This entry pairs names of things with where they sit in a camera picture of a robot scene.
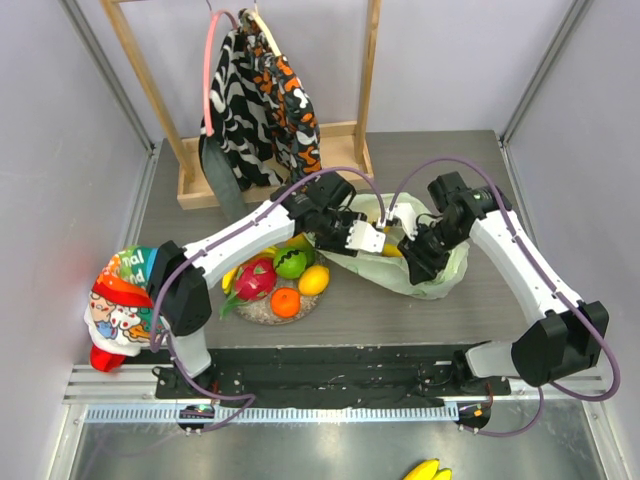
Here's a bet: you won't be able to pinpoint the green red fake mango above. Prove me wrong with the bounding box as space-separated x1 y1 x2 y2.
286 234 316 267

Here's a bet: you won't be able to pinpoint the green avocado print plastic bag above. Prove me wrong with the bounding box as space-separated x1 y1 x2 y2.
319 192 471 301

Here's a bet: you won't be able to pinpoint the green fake lime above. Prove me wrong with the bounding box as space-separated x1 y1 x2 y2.
272 247 307 280

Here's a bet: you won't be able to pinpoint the yellow fake lemon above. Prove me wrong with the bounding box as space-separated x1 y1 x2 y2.
298 265 330 296

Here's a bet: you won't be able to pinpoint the orange fake orange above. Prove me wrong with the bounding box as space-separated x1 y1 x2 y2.
270 287 301 319

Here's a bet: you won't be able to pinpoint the red fake dragon fruit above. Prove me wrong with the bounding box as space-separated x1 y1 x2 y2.
219 258 277 318

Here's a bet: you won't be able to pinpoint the yellow fake banana bunch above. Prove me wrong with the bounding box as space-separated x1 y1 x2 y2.
221 246 279 294

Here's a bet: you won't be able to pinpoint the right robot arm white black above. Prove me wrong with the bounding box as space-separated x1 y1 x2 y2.
387 172 609 395

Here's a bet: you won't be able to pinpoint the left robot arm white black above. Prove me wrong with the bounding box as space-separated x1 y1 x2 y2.
147 167 384 399

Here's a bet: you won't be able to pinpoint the wooden clothes rack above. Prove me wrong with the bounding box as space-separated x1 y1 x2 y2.
99 0 382 211

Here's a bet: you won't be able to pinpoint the orange grey camouflage garment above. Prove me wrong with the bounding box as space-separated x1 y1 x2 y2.
239 9 322 181

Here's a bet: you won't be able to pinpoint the glass plate with rice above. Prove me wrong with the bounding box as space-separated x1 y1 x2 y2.
234 249 329 325

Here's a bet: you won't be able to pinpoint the black white zebra garment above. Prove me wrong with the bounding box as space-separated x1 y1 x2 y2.
198 28 283 223

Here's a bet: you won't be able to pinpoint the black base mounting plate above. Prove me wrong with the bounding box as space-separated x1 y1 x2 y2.
155 344 512 409

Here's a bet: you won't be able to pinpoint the yellow bananas at bottom edge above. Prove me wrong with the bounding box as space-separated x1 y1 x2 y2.
403 458 453 480

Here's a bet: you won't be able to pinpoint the wooden clothes hanger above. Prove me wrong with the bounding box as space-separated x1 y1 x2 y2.
247 7 282 57

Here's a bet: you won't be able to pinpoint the colourful cartoon print cloth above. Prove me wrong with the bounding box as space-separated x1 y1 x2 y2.
84 245 157 372

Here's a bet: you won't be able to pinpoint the pink clothes hanger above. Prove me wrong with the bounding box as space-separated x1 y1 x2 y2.
202 9 237 137

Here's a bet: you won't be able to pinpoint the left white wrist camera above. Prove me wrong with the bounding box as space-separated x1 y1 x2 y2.
345 220 386 254

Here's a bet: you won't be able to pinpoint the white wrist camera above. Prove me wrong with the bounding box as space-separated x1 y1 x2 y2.
385 202 418 244
345 220 386 254

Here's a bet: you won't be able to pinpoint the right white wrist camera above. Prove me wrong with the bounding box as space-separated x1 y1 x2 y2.
385 202 418 244

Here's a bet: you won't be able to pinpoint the white slotted cable duct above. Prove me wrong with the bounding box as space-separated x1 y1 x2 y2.
84 402 459 424

